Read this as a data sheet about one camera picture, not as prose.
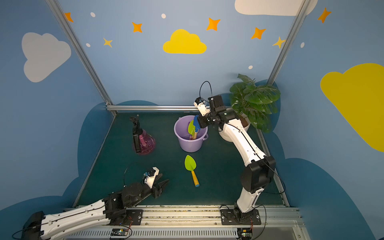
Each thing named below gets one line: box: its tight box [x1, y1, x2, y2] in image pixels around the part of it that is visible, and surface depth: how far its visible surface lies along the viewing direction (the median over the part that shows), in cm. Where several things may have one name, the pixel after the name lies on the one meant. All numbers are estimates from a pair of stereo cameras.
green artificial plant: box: [229, 74, 281, 133], surface depth 82 cm
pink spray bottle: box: [130, 114, 156, 155], surface depth 84 cm
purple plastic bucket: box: [173, 115, 209, 153], surface depth 98 cm
